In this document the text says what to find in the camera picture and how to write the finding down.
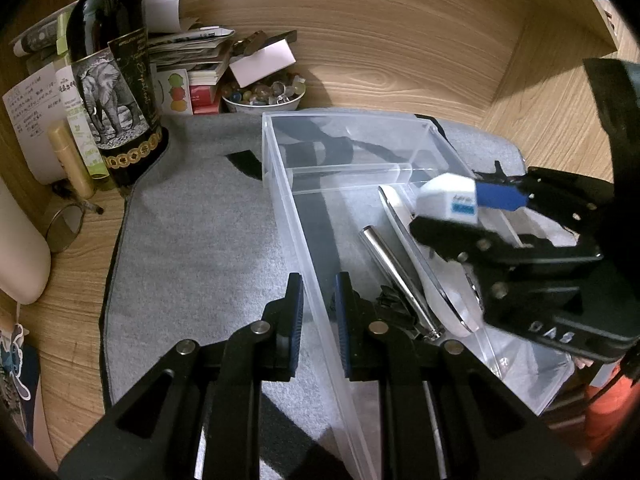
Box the pink thermos cup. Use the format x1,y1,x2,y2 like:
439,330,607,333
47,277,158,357
0,175,52,306

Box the grey printed mat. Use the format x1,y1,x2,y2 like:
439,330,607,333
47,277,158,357
100,110,526,461

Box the small white box blue label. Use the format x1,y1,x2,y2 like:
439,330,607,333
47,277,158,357
416,172,480,226

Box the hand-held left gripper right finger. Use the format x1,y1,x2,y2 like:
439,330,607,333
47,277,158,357
332,271,583,480

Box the white handwritten note paper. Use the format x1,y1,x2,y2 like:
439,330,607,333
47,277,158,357
2,62,68,186

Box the fruit print box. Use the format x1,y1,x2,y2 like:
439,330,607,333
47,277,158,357
155,70,193,116

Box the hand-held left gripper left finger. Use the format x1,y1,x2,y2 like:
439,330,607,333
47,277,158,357
57,272,306,480

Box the bowl of glass stones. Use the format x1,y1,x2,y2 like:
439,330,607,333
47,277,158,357
221,75,307,113

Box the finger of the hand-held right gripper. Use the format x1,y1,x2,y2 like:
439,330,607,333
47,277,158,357
410,214,603,326
475,160,615,248

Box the dark wine bottle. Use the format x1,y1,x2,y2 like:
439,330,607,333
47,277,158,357
65,0,169,188

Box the person's right forearm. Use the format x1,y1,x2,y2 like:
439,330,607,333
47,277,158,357
582,360,638,456

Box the clear plastic container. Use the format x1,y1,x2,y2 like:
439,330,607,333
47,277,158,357
261,110,576,480

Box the small clear glass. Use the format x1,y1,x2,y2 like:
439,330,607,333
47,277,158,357
42,204,86,253

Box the dark brown box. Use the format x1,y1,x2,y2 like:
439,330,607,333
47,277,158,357
232,30,298,56

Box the pale pink card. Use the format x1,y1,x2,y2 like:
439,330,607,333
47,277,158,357
229,40,296,88

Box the yellow lip balm tube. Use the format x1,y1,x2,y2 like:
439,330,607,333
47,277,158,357
47,122,96,200

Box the silver metal tube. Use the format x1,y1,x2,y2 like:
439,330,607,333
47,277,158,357
361,226,445,339

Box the cartoon sticker card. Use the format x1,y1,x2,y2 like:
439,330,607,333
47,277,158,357
0,322,41,456

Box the small red box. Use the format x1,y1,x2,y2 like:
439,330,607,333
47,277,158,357
190,85,223,115

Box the stack of books and papers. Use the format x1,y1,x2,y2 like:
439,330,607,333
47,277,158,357
10,0,236,116

